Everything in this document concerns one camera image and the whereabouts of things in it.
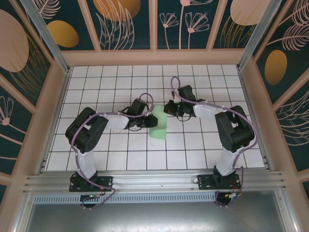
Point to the light green paper sheet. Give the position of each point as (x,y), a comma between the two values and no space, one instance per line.
(159,131)

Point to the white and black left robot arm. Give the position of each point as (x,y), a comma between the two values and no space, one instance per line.
(87,159)

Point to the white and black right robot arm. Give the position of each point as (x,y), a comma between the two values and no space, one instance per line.
(225,162)

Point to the steel sheet panel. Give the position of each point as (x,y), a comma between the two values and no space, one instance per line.
(154,217)

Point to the orange oval feather side panel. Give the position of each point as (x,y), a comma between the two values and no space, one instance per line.
(285,48)

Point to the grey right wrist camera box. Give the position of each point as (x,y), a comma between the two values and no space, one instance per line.
(176,96)

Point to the pink flower wall panel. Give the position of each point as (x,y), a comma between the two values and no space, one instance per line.
(183,24)

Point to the aluminium side rail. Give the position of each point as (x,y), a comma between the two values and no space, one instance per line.
(56,116)
(253,120)

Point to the long aluminium base rail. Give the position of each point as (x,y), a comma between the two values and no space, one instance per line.
(157,181)

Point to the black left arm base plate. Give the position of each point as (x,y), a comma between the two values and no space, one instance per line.
(106,181)

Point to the orange circle leaf wall panel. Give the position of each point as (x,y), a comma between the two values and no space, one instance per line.
(116,24)

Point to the aluminium corner post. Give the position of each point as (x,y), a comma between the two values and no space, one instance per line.
(255,36)
(47,36)

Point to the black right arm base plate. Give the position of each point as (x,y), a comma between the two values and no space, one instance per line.
(205,181)

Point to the peach circle wall panel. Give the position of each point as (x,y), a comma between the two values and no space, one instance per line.
(241,14)

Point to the orange oval wall panel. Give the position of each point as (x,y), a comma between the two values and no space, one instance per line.
(62,33)

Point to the peach oval side wall panel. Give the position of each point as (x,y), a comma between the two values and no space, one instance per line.
(14,48)

